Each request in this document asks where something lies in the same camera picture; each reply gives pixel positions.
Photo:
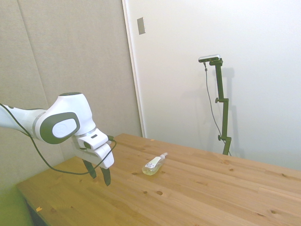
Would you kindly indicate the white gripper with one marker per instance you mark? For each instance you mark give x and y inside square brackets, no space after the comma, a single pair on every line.
[101,150]

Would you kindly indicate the clear sanitizer bottle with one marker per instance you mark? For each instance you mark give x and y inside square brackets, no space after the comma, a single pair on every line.
[152,166]

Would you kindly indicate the orange tape scrap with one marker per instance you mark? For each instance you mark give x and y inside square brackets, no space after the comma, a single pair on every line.
[38,208]

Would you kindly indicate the green cloth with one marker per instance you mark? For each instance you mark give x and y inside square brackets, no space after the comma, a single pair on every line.
[11,207]

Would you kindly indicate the white door trim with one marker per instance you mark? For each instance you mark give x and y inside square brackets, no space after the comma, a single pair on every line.
[135,77]

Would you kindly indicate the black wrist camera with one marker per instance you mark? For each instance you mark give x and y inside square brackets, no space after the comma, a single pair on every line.
[111,138]

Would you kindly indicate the dark green camera stand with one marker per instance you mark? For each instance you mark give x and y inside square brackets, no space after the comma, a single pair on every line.
[223,106]

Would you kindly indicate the grey wall plate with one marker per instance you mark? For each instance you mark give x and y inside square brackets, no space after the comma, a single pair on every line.
[141,26]

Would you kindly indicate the grey camera on stand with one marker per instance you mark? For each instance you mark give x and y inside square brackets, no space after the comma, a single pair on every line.
[209,58]

